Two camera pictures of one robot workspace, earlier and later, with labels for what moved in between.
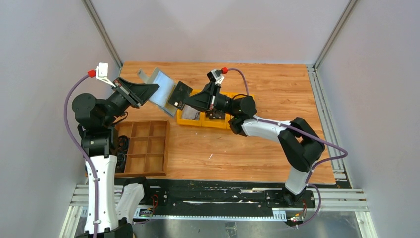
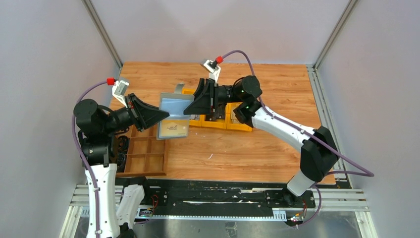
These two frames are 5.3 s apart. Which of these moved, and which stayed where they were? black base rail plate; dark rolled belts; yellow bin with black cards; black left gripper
Moved: black left gripper
Stayed: dark rolled belts; black base rail plate; yellow bin with black cards
